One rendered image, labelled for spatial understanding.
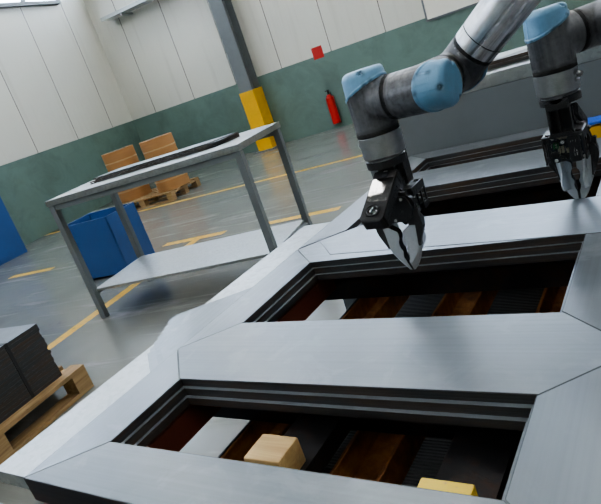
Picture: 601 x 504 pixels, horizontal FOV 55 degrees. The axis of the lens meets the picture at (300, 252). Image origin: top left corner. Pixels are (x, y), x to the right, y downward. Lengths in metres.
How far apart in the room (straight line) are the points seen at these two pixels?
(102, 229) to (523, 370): 5.05
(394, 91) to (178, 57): 11.19
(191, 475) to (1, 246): 8.79
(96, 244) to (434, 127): 4.17
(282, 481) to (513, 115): 1.52
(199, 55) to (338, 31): 2.81
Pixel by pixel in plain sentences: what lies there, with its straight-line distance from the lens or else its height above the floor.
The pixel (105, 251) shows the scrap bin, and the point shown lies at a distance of 5.67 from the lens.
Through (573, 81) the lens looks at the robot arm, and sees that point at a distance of 1.16.
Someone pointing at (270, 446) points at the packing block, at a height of 0.81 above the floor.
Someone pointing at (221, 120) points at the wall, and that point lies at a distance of 11.83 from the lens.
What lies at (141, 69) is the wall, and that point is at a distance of 12.62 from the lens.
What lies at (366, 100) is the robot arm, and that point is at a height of 1.17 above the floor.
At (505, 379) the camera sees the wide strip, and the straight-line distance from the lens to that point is 0.73.
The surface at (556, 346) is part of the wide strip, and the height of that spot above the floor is 0.85.
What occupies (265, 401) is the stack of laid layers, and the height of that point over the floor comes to 0.83.
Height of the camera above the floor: 1.26
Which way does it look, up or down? 17 degrees down
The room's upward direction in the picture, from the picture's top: 19 degrees counter-clockwise
